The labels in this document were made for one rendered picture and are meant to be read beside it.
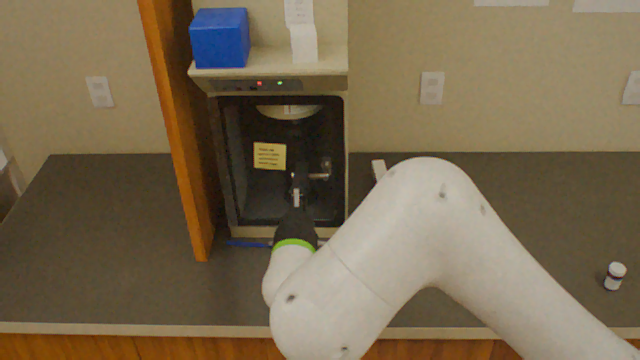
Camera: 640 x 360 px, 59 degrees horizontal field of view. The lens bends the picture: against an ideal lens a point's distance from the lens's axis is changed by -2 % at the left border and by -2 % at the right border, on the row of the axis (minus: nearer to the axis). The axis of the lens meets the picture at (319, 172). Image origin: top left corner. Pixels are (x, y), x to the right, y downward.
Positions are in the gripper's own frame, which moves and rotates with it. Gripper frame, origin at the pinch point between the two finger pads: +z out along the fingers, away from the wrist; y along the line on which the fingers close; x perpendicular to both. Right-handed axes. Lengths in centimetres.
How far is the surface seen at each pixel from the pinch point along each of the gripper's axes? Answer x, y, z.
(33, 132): 95, -18, 48
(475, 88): -50, -5, 49
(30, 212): 84, -25, 16
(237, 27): 9.7, 39.9, -5.2
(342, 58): -10.1, 31.0, -1.1
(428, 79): -35, -1, 48
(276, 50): 3.8, 31.1, 2.9
